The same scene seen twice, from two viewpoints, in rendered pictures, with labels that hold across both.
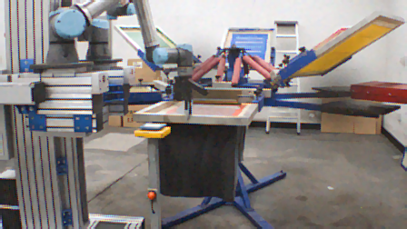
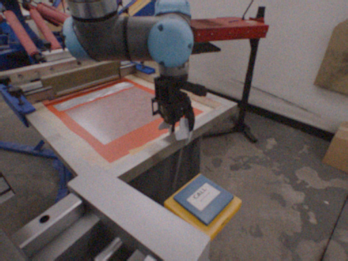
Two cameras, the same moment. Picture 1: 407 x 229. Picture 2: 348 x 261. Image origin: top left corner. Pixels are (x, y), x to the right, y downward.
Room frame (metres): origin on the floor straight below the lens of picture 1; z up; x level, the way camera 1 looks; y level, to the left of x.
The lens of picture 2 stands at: (1.63, 0.53, 1.36)
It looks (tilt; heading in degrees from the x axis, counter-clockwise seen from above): 35 degrees down; 301
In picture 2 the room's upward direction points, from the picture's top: straight up
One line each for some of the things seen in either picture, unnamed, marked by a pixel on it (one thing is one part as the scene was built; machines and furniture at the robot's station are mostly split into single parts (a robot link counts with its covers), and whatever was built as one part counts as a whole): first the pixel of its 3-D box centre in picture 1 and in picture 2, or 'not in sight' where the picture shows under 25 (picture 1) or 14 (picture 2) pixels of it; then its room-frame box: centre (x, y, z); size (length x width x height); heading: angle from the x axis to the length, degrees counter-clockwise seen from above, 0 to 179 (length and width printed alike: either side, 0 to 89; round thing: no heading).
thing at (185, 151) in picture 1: (193, 161); (164, 178); (1.99, 0.05, 0.74); 0.45 x 0.03 x 0.43; 77
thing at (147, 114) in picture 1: (205, 107); (113, 100); (2.27, -0.02, 0.97); 0.79 x 0.58 x 0.04; 167
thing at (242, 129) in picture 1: (239, 151); not in sight; (2.17, -0.21, 0.74); 0.46 x 0.04 x 0.42; 167
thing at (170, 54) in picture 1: (163, 55); (162, 39); (1.87, 0.18, 1.28); 0.11 x 0.11 x 0.08; 31
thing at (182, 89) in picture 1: (183, 88); (172, 96); (1.91, 0.10, 1.12); 0.09 x 0.08 x 0.12; 77
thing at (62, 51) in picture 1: (62, 52); not in sight; (1.73, 0.63, 1.31); 0.15 x 0.15 x 0.10
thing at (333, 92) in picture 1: (302, 94); not in sight; (3.50, -0.89, 0.91); 1.34 x 0.40 x 0.08; 107
